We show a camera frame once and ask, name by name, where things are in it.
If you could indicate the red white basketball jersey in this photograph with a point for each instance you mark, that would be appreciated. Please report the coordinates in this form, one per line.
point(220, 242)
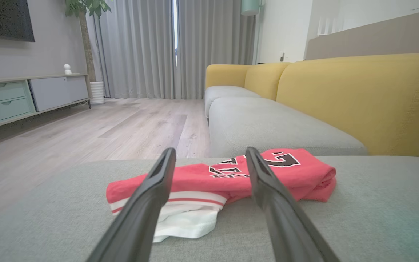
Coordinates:
point(202, 178)

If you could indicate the grey sofa seat cushion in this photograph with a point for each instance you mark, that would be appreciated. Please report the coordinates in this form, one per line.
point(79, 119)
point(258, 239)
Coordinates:
point(224, 92)
point(267, 123)

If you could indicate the black wall television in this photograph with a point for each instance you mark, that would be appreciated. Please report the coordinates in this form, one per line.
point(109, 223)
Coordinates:
point(2, 18)

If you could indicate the grey pleated curtain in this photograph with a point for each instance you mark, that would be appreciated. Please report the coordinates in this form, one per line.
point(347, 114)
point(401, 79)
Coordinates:
point(213, 36)
point(136, 47)

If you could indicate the yellow sofa back cushion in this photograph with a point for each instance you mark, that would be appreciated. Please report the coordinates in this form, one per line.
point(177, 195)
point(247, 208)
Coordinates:
point(358, 102)
point(226, 74)
point(266, 78)

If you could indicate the beige wall panel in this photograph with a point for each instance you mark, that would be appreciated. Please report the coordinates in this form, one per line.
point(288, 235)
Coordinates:
point(376, 40)

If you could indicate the white ribbed plant pot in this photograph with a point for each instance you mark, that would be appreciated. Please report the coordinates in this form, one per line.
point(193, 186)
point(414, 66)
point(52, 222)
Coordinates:
point(97, 92)

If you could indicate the green grey tv cabinet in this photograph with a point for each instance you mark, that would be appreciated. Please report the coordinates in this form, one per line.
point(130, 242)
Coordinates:
point(49, 92)

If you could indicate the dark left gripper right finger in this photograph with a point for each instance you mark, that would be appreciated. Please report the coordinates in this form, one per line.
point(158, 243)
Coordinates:
point(286, 225)

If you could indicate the green indoor tree plant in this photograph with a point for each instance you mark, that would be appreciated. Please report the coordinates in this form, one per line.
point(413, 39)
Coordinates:
point(85, 40)

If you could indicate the mint green floor lamp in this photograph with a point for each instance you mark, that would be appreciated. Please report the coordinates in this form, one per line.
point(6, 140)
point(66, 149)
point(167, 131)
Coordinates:
point(250, 6)

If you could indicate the small white round gadget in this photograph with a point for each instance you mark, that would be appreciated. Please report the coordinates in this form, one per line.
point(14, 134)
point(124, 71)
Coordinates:
point(67, 69)

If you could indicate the wide grey sofa seat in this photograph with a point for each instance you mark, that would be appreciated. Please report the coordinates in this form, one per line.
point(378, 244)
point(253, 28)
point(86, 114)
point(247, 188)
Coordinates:
point(376, 218)

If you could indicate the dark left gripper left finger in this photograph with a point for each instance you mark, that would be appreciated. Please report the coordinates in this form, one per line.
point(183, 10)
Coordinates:
point(140, 218)

